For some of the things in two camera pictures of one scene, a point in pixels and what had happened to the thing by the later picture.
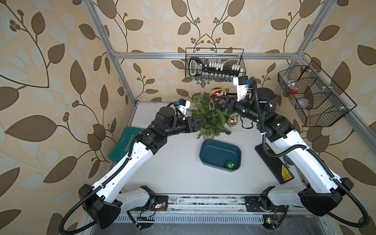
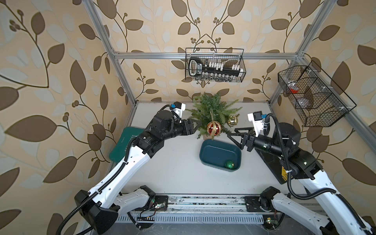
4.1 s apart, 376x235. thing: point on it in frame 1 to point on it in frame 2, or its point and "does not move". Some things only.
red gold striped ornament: (218, 91) to (214, 128)
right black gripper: (231, 101) to (248, 139)
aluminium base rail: (202, 204) does not move
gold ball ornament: (233, 120) does not move
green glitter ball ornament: (229, 164) does not move
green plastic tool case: (122, 147) does not move
